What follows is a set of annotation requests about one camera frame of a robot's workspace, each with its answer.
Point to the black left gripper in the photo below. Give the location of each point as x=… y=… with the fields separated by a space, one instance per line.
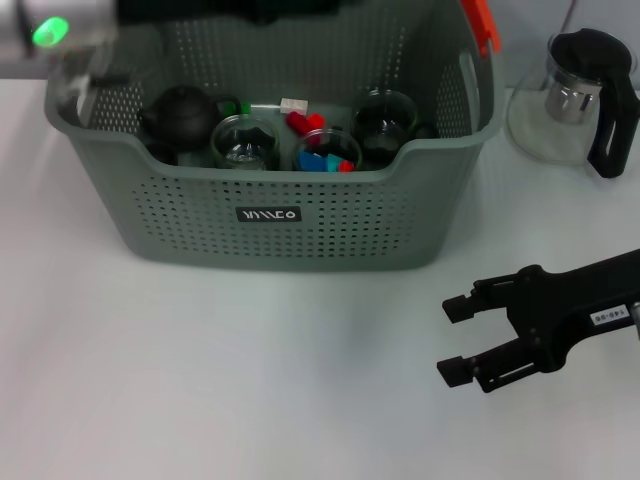
x=225 y=7

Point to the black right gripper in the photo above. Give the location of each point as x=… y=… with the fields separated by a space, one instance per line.
x=575 y=305

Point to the green toy brick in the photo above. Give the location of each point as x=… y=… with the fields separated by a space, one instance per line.
x=229 y=106

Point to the clear beige toy brick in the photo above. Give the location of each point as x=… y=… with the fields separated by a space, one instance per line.
x=294 y=105

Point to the dark red toy brick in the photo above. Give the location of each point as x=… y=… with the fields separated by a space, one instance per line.
x=296 y=122

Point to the glass teacup with black base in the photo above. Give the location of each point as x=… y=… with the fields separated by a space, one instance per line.
x=245 y=150
x=340 y=142
x=382 y=125

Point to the orange sloped toy brick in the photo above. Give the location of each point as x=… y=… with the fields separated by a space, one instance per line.
x=316 y=122

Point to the blue toy plate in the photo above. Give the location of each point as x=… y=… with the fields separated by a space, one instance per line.
x=311 y=161

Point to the teal toy plate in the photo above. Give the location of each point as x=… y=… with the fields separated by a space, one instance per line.
x=334 y=162

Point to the small orange toy brick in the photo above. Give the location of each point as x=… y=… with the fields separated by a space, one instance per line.
x=346 y=166

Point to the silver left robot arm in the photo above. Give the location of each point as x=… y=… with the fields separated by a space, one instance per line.
x=50 y=30

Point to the grey perforated storage basket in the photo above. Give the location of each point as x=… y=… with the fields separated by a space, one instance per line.
x=300 y=240

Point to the black clay teapot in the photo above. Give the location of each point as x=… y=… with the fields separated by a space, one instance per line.
x=182 y=120

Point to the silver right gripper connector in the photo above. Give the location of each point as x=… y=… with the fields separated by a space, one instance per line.
x=636 y=320

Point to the black brand label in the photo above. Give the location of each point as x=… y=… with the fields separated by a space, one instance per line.
x=268 y=215

